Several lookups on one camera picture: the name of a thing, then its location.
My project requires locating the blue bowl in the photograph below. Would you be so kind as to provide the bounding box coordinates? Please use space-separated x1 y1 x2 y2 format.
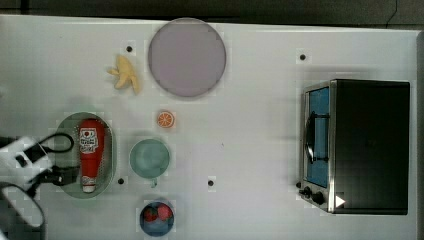
139 201 175 237

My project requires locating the red ketchup bottle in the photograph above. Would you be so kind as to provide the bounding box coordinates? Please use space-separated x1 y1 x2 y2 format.
78 119 105 193

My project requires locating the teal green mug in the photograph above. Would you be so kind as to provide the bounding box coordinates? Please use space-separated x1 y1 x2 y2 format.
129 138 171 188

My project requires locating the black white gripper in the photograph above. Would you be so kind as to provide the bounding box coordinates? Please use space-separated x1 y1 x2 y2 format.
0 137 80 190

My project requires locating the purple round plate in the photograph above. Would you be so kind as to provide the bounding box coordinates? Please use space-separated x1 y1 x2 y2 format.
148 18 227 97

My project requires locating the silver black toaster oven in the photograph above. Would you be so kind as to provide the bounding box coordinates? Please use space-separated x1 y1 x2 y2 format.
296 79 411 215

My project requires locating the red toy strawberry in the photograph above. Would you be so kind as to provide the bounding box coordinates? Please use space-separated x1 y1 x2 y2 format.
143 203 173 222

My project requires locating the orange slice toy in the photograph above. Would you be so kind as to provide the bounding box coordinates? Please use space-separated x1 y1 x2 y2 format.
157 111 175 128

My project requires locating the green oval strainer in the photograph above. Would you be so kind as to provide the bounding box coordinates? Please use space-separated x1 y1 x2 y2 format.
55 112 116 199

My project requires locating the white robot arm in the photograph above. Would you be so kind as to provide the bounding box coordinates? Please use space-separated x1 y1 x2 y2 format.
1 133 80 240

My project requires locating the peeled toy banana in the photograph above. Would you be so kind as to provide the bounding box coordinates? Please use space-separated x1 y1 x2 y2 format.
107 55 141 95

